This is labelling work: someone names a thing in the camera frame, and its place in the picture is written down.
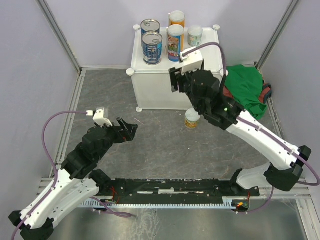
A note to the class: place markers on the tall can white lid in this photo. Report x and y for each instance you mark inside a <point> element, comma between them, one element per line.
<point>175,34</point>

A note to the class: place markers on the blue-white cable duct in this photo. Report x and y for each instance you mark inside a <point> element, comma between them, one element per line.
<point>165,201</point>

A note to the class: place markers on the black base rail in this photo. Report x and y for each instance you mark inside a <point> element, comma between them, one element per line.
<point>121,187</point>

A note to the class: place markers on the red cloth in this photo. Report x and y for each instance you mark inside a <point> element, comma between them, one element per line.
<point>266,93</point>

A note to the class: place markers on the green cloth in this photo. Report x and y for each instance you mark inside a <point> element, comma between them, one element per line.
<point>244,84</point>

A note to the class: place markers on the clear-lid can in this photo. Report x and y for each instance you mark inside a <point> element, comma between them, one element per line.
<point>194,35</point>

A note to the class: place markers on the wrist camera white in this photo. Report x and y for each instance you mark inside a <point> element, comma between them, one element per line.
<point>191,62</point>
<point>100,116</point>

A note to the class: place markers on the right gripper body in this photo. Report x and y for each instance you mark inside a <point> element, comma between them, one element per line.
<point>188,85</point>

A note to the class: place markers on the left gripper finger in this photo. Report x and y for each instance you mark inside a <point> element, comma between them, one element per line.
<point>128,134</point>
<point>121,122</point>

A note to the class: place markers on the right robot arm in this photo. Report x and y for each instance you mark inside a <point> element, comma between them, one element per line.
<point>286,161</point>

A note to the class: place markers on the aluminium frame rail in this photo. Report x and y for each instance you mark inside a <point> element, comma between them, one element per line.
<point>76,91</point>

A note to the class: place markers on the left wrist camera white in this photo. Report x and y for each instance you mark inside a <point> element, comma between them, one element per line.
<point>100,116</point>

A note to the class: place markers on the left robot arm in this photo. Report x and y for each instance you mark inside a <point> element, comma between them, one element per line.
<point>76,181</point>

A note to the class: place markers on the orange can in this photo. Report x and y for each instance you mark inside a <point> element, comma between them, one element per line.
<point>176,17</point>
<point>191,118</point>

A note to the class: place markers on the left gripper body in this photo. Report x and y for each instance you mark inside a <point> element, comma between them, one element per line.
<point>114,135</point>

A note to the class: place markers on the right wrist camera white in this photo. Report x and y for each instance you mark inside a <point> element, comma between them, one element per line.
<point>191,62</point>

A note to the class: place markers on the blue can with pull-tab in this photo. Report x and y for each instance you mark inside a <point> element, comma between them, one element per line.
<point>150,25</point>

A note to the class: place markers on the white cube counter cabinet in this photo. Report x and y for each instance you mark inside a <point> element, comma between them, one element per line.
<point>151,83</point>

